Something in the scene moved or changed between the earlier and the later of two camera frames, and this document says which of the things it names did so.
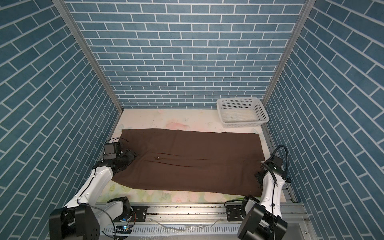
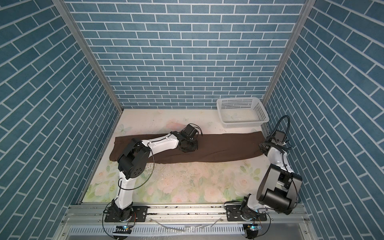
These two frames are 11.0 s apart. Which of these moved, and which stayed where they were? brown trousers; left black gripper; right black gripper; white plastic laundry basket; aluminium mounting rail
Moved: left black gripper; right black gripper; brown trousers
Stayed: white plastic laundry basket; aluminium mounting rail
